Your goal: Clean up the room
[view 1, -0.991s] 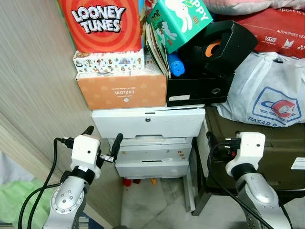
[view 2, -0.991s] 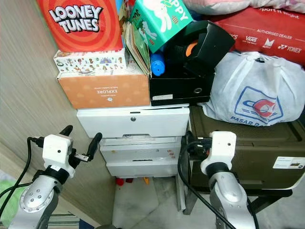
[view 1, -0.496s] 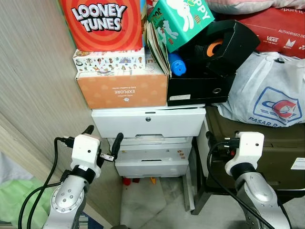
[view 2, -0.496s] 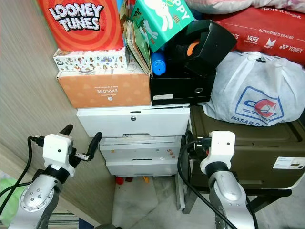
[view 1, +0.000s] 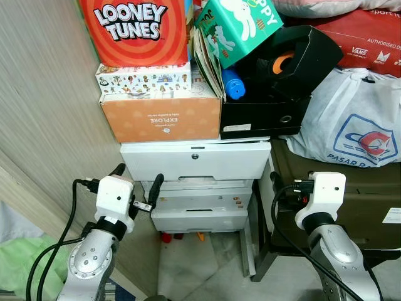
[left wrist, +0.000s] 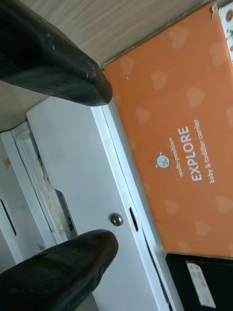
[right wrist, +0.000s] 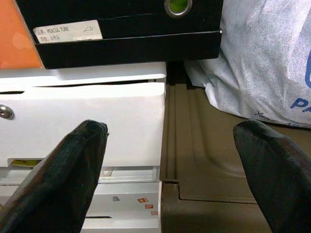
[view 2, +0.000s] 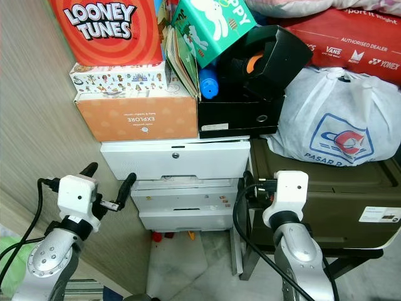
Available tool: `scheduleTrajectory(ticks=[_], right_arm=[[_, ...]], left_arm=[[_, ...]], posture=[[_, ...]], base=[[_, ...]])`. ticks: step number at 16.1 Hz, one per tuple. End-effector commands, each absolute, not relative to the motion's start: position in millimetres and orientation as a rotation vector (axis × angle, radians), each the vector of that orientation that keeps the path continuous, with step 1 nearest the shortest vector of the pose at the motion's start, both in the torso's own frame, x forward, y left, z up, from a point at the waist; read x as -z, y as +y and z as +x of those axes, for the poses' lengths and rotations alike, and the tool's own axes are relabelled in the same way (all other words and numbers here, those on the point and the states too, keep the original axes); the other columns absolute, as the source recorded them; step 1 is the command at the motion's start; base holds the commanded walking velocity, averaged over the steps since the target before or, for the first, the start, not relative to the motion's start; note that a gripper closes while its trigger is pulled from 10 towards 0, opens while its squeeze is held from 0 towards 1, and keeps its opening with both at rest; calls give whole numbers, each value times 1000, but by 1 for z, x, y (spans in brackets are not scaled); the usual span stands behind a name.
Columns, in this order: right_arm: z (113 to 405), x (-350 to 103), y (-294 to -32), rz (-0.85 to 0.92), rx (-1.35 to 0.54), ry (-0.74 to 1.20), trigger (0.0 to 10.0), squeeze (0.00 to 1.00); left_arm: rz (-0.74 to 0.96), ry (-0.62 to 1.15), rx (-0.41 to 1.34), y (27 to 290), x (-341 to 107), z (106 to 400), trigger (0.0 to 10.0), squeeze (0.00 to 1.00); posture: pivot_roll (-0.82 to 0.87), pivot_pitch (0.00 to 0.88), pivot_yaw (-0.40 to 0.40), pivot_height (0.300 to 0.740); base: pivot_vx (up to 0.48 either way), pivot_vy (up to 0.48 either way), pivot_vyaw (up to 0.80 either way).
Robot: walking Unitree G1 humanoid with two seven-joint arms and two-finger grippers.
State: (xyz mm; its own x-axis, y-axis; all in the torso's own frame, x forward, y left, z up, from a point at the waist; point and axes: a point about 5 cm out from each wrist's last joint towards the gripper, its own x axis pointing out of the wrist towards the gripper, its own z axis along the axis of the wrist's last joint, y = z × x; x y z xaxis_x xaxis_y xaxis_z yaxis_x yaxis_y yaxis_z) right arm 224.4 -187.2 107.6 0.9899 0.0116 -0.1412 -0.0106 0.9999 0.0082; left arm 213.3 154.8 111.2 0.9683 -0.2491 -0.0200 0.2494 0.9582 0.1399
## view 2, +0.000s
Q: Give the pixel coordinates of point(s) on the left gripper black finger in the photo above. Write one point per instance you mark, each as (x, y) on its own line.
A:
(88, 169)
(127, 187)

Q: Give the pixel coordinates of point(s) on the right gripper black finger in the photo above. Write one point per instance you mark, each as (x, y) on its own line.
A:
(247, 177)

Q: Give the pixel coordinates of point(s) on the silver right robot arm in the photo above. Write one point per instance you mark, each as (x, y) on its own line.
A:
(307, 257)

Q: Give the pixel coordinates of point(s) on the white drawer cabinet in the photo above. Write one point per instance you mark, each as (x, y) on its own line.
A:
(175, 160)

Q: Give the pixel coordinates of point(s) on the small red toy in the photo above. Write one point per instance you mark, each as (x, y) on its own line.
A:
(155, 237)

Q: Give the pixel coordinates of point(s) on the black file box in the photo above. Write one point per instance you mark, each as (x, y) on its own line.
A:
(238, 118)

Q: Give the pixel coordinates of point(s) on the orange cardboard box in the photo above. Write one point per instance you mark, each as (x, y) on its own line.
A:
(135, 118)

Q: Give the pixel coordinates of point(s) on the small orange toy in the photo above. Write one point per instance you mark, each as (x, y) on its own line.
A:
(192, 236)

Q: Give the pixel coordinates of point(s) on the dark olive cabinet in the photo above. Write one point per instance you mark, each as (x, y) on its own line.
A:
(344, 194)

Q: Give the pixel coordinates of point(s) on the light wood grain panel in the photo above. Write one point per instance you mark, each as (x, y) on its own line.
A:
(37, 94)

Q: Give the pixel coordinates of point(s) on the white box with cartoon print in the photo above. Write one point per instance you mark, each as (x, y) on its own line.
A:
(119, 78)

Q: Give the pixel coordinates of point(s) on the blue bottle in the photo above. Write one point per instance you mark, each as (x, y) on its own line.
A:
(209, 85)

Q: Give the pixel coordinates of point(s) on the white non-woven shopping bag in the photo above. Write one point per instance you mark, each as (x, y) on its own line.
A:
(332, 119)

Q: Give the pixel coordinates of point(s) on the tilted black plastic tray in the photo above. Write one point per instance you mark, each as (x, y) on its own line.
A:
(285, 56)

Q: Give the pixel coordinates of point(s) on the stack of thin books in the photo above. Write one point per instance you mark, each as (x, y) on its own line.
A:
(180, 63)

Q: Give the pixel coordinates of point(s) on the red Looney Tunes box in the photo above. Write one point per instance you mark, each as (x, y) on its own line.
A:
(106, 31)

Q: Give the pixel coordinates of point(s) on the teal box with white rabbit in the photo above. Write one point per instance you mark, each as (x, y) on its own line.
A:
(210, 28)

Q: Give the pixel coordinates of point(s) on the red sports brand bag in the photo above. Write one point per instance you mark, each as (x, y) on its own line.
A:
(344, 37)

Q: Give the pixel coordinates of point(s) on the pink cushion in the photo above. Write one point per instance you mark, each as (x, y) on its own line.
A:
(319, 6)

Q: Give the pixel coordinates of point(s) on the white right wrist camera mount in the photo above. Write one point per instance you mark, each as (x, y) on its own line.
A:
(288, 193)

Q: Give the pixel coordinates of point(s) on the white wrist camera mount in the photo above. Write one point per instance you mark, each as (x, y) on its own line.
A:
(80, 200)
(288, 193)

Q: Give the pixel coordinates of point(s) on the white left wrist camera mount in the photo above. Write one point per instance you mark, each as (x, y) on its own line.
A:
(80, 200)

